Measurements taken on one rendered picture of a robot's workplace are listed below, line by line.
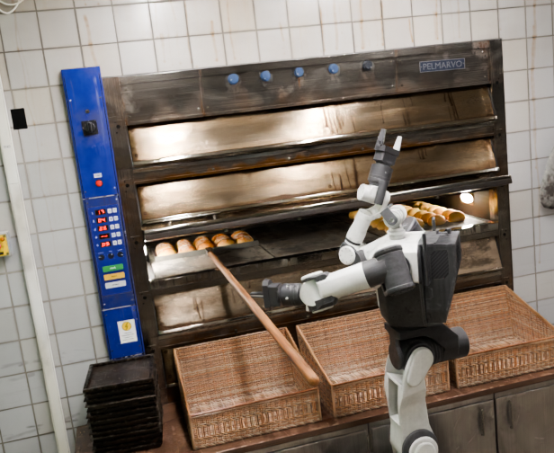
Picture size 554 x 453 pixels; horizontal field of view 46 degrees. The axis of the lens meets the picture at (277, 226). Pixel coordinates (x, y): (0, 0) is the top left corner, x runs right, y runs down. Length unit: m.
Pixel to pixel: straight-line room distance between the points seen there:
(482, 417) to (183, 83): 1.99
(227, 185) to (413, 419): 1.31
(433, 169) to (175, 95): 1.31
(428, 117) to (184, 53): 1.21
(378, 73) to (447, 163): 0.57
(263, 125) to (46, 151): 0.96
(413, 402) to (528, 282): 1.46
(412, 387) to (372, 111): 1.39
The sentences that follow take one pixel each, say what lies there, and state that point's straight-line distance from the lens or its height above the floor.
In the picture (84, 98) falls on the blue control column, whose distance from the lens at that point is 2.94.
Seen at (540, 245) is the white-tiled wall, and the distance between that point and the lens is 3.77.
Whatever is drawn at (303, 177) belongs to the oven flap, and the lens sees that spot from 3.12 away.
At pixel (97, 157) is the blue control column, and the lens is 2.94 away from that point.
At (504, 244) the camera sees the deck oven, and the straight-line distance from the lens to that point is 3.64.
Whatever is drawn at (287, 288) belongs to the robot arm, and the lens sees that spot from 2.50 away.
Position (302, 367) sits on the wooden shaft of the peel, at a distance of 1.85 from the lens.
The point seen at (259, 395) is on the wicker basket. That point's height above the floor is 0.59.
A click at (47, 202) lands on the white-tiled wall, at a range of 3.00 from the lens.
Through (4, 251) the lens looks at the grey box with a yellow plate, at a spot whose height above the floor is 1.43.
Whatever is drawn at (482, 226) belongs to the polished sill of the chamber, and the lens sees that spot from 3.55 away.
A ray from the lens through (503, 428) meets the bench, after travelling 3.25.
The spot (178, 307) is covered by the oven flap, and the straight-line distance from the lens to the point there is 3.11.
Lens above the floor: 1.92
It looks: 11 degrees down
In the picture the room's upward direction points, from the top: 6 degrees counter-clockwise
